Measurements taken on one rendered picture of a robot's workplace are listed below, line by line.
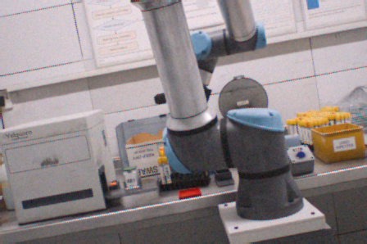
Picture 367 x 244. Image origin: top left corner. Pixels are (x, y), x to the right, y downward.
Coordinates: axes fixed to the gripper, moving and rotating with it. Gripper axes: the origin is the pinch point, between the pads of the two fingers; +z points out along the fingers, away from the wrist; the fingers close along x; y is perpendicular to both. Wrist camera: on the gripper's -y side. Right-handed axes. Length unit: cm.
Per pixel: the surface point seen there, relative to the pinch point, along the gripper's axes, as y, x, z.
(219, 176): 18.8, -0.1, 5.3
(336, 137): 50, 0, -19
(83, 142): -24.5, -4.0, 8.0
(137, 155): -8.0, 25.3, 12.6
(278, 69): 40, 59, -40
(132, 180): -6.8, -2.1, 14.9
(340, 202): 91, 58, 9
